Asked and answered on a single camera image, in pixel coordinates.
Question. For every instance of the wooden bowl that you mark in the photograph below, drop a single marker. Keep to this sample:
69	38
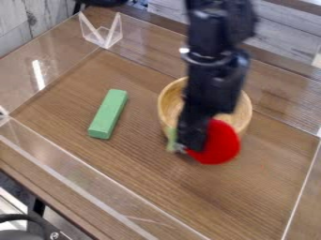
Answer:
170	105

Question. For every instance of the black table clamp mount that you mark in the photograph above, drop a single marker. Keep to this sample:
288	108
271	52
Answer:
39	225

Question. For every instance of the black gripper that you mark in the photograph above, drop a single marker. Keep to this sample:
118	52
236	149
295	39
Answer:
221	24

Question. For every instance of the green rectangular block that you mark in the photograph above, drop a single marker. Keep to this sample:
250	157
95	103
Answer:
107	115

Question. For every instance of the red plush strawberry toy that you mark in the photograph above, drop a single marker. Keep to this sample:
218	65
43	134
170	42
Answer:
221	147

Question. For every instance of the clear acrylic tray walls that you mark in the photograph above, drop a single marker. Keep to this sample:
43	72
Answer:
122	188

